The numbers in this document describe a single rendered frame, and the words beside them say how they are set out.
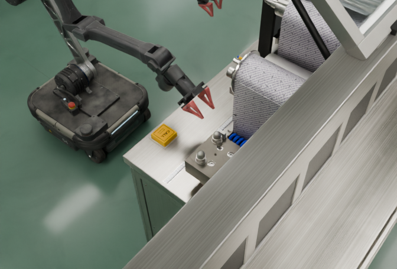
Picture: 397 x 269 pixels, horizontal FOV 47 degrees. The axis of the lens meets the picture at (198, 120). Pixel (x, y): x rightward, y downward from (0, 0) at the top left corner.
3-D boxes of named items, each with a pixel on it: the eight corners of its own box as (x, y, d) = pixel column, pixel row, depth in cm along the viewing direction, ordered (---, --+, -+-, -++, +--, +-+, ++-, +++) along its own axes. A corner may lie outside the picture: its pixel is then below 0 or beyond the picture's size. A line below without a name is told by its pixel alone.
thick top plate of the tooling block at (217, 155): (215, 141, 161) (215, 130, 156) (315, 206, 143) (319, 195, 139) (185, 171, 153) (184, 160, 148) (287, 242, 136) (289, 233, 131)
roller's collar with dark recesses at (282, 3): (283, 9, 155) (286, -8, 150) (299, 15, 152) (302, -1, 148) (273, 18, 152) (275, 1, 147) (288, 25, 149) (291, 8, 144)
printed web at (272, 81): (289, 92, 185) (310, -20, 147) (342, 120, 175) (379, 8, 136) (230, 152, 166) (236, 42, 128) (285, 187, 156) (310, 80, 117)
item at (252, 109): (233, 119, 153) (235, 79, 139) (293, 155, 143) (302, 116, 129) (232, 120, 153) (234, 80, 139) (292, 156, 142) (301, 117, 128)
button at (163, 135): (163, 126, 175) (163, 122, 173) (177, 136, 172) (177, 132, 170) (150, 138, 171) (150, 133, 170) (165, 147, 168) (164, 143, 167)
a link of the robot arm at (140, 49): (70, 26, 174) (90, 12, 179) (74, 39, 178) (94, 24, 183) (153, 63, 153) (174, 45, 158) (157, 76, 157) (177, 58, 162)
